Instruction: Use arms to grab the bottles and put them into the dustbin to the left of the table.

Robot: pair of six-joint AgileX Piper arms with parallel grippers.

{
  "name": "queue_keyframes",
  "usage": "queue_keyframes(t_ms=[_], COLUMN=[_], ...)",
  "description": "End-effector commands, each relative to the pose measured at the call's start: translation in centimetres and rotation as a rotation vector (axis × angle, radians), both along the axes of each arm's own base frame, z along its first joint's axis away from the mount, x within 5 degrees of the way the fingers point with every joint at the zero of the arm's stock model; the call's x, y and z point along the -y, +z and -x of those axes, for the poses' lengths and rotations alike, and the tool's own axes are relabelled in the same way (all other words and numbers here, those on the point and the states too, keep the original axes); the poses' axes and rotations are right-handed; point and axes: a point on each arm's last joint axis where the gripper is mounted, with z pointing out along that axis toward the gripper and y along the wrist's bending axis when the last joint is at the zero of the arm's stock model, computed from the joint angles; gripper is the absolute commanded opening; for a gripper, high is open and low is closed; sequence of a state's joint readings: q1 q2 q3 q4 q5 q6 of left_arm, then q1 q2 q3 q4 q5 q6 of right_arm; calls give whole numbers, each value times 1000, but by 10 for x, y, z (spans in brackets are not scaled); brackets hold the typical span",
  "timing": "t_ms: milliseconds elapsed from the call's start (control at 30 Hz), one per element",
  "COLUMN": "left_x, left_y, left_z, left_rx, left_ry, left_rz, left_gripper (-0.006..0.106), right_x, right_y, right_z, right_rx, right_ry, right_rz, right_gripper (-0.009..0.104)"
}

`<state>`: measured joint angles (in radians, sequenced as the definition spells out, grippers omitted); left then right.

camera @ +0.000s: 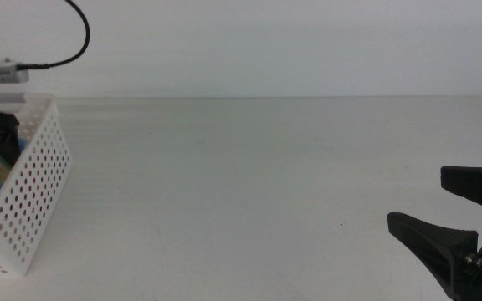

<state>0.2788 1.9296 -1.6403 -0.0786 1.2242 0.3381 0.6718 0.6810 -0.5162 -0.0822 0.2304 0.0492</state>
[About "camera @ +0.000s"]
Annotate white perforated plastic basket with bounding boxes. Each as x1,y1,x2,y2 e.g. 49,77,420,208
0,94,73,277

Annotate braided left camera cable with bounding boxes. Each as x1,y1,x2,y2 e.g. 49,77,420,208
16,0,91,71

